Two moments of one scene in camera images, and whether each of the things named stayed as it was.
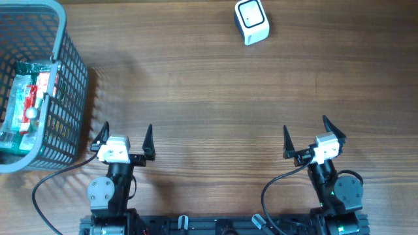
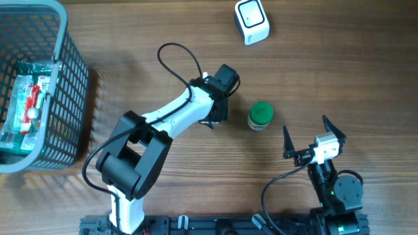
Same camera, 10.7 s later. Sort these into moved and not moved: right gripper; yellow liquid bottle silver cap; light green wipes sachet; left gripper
Moved: left gripper
Not moved: light green wipes sachet; yellow liquid bottle silver cap; right gripper
